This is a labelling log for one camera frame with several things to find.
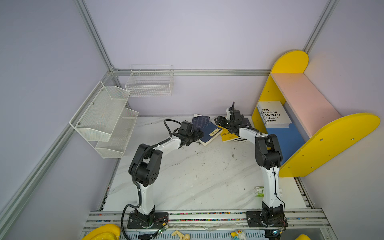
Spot beige toy figure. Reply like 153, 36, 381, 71
171, 231, 191, 240

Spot white wire basket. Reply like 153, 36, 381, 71
125, 65, 174, 97

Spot white perforated metal shelf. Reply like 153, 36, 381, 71
69, 82, 130, 142

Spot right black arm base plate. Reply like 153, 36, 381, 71
246, 210, 288, 228

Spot white book black lettering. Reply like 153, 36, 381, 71
257, 101, 292, 128

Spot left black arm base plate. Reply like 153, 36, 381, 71
125, 211, 169, 229

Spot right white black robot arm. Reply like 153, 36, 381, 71
214, 107, 285, 226

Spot yellow white toy figure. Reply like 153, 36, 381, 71
231, 230, 247, 240

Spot yellow pink blue bookshelf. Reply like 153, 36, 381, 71
259, 50, 381, 178

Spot lower white perforated shelf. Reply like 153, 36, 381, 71
95, 108, 139, 159

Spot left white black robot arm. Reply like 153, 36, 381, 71
128, 119, 204, 216

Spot yellow object bottom right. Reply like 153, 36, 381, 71
295, 234, 311, 240

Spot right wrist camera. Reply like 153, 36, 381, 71
226, 102, 242, 121

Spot dark blue barcode book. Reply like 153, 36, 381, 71
192, 114, 210, 129

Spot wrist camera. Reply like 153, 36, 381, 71
226, 102, 242, 121
178, 121, 194, 136

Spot yellow plastic toy left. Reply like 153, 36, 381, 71
82, 224, 121, 240

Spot yellow cartoon cover book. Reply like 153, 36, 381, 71
221, 131, 246, 143

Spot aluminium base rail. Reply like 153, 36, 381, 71
78, 207, 338, 240

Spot small green white box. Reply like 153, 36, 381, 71
254, 186, 264, 198

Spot black cover book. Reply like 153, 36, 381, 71
242, 117, 252, 127

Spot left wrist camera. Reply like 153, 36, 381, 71
178, 121, 194, 136

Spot dark blue book yellow label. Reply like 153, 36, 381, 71
199, 122, 223, 146

